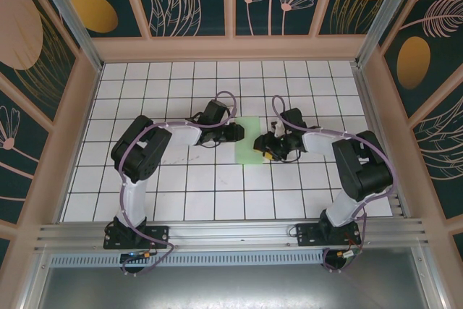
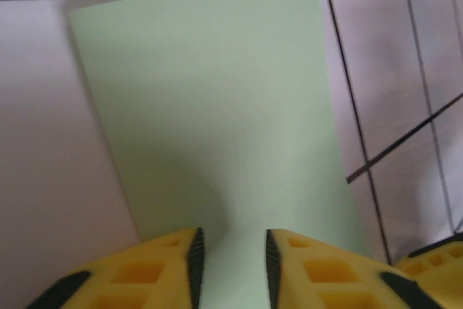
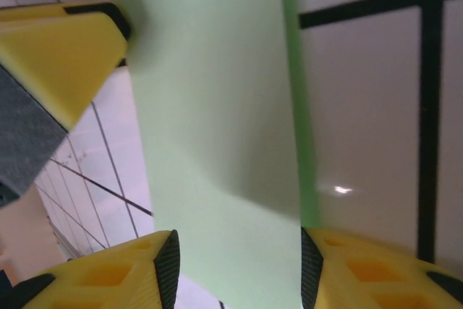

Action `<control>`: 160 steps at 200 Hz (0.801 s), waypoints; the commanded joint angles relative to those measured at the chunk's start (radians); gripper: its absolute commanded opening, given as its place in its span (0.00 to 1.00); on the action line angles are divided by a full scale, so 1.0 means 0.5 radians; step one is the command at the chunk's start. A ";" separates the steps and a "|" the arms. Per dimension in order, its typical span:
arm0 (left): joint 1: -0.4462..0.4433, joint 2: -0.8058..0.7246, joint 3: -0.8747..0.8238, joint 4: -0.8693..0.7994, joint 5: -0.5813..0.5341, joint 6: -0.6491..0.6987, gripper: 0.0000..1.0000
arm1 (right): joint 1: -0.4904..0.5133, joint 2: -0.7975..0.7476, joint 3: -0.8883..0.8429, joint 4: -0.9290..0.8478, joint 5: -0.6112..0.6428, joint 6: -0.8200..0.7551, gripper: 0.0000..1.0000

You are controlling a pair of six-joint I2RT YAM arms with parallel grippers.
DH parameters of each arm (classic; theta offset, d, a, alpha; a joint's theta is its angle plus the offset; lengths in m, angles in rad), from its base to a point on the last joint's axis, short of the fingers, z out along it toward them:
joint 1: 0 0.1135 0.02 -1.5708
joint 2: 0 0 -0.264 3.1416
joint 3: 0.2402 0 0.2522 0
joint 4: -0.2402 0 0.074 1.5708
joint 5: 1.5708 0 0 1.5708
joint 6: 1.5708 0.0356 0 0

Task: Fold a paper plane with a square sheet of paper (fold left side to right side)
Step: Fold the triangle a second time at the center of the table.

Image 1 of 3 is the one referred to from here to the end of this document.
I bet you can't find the light green paper sheet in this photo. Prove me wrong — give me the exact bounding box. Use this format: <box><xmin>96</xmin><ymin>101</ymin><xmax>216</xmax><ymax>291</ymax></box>
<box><xmin>234</xmin><ymin>116</ymin><xmax>264</xmax><ymax>166</ymax></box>

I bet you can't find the grey metal sheet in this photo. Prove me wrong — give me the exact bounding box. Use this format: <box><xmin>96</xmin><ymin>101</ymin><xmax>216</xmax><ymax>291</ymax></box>
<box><xmin>35</xmin><ymin>264</ymin><xmax>444</xmax><ymax>309</ymax></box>

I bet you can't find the wide aluminium profile beam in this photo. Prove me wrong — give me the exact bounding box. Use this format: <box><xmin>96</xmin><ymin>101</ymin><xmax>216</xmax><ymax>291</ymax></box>
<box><xmin>34</xmin><ymin>218</ymin><xmax>430</xmax><ymax>252</ymax></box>

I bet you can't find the small circuit board with connector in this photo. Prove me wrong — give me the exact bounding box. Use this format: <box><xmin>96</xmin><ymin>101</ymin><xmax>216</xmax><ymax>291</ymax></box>
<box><xmin>324</xmin><ymin>245</ymin><xmax>364</xmax><ymax>270</ymax></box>
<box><xmin>119</xmin><ymin>250</ymin><xmax>157</xmax><ymax>265</ymax></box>

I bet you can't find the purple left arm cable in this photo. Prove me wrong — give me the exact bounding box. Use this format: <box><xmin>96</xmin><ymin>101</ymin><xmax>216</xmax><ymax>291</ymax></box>
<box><xmin>117</xmin><ymin>90</ymin><xmax>239</xmax><ymax>277</ymax></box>

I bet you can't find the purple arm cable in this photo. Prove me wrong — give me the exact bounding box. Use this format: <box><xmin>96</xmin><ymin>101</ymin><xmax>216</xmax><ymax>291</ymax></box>
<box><xmin>271</xmin><ymin>94</ymin><xmax>397</xmax><ymax>274</ymax></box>
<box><xmin>117</xmin><ymin>90</ymin><xmax>239</xmax><ymax>277</ymax></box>

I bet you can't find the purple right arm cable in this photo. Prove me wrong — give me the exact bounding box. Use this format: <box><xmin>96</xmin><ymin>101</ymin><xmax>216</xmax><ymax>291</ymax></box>
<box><xmin>271</xmin><ymin>94</ymin><xmax>397</xmax><ymax>274</ymax></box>

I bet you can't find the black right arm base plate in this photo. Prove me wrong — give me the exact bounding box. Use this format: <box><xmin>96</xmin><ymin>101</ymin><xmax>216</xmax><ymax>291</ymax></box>
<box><xmin>295</xmin><ymin>222</ymin><xmax>362</xmax><ymax>248</ymax></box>

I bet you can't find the grey slotted cable duct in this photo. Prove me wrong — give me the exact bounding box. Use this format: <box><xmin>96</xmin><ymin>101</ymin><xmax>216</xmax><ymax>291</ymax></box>
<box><xmin>48</xmin><ymin>250</ymin><xmax>328</xmax><ymax>267</ymax></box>

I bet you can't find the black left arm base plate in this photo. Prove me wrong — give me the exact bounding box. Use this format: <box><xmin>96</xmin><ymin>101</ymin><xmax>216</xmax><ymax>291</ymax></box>
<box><xmin>103</xmin><ymin>224</ymin><xmax>171</xmax><ymax>250</ymax></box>

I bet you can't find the aluminium corner post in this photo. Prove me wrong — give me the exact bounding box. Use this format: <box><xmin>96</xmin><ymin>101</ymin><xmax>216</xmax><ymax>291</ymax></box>
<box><xmin>28</xmin><ymin>0</ymin><xmax>106</xmax><ymax>73</ymax></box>
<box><xmin>354</xmin><ymin>0</ymin><xmax>417</xmax><ymax>69</ymax></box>

